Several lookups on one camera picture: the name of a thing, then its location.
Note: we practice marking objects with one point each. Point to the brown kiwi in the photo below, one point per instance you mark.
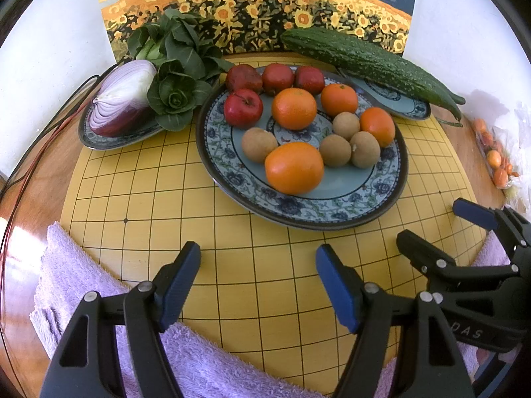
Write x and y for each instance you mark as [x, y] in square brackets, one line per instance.
[335, 150]
[365, 149]
[259, 144]
[346, 125]

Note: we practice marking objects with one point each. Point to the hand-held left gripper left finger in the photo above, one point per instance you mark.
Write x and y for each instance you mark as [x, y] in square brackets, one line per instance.
[178, 286]

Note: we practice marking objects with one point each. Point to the orange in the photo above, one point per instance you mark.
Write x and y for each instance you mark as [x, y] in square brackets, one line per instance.
[294, 167]
[377, 126]
[294, 108]
[339, 99]

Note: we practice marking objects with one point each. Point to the plastic bag of kumquats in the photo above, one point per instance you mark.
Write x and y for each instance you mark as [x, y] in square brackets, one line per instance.
[493, 159]

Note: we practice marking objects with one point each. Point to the large blue patterned plate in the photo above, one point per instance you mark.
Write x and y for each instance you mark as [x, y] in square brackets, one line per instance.
[332, 199]

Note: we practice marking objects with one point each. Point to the red apple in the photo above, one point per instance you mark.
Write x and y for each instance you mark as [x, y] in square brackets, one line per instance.
[309, 79]
[243, 107]
[244, 78]
[278, 78]

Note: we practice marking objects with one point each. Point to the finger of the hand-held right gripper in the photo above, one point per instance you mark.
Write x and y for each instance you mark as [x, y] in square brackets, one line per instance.
[419, 246]
[477, 213]

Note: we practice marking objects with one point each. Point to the green bok choy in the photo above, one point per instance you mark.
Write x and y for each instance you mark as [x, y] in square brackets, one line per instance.
[176, 99]
[182, 41]

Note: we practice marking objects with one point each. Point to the purple fluffy towel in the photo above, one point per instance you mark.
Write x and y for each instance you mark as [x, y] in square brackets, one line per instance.
[74, 257]

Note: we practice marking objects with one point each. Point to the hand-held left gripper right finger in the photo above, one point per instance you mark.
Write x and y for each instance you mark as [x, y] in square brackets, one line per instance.
[338, 286]

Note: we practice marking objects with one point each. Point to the yellow grid board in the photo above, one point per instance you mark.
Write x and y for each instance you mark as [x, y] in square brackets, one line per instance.
[249, 265]

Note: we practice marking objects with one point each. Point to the green bumpy cucumber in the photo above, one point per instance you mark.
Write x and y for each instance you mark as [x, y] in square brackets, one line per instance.
[454, 97]
[365, 58]

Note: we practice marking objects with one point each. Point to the small blue patterned plate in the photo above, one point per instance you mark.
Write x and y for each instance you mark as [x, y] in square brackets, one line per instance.
[124, 141]
[398, 105]

